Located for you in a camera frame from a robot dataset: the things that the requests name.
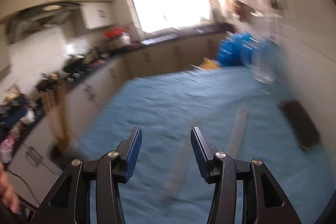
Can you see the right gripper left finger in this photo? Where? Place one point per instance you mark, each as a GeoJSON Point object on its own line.
{"type": "Point", "coordinates": [68, 201]}

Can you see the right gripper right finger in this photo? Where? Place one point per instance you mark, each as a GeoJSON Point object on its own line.
{"type": "Point", "coordinates": [264, 201]}

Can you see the black utensil holder cup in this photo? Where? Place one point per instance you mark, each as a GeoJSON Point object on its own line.
{"type": "Point", "coordinates": [63, 158]}

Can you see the light wooden chopstick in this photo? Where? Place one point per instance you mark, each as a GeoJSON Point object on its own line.
{"type": "Point", "coordinates": [238, 130]}
{"type": "Point", "coordinates": [178, 171]}

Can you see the lower kitchen cabinets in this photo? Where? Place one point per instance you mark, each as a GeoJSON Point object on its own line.
{"type": "Point", "coordinates": [31, 170]}

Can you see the person's hand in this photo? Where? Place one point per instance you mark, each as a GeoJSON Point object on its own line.
{"type": "Point", "coordinates": [8, 195]}

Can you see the black smartphone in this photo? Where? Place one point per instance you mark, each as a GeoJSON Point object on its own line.
{"type": "Point", "coordinates": [303, 127]}

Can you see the black wok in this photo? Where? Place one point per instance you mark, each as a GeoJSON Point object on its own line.
{"type": "Point", "coordinates": [76, 63]}

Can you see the glass beer mug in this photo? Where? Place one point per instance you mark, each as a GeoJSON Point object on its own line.
{"type": "Point", "coordinates": [265, 60]}

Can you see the yellow plastic bag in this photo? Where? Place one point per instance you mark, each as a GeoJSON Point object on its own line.
{"type": "Point", "coordinates": [208, 64]}

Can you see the blue plastic bag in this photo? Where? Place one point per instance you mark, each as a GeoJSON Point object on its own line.
{"type": "Point", "coordinates": [236, 50]}

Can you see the red plastic basin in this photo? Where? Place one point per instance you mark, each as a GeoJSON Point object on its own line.
{"type": "Point", "coordinates": [114, 32]}

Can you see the range hood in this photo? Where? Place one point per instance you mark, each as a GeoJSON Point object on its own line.
{"type": "Point", "coordinates": [39, 18]}

